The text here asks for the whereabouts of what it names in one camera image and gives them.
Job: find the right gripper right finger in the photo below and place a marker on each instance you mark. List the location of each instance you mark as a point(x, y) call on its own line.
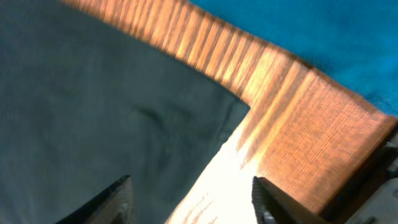
point(274, 206)

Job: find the black polo shirt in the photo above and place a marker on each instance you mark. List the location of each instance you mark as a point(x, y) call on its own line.
point(83, 104)

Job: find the blue polo shirt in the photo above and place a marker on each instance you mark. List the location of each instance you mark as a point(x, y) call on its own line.
point(353, 41)

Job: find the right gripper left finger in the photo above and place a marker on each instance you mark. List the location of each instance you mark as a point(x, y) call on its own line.
point(114, 205)

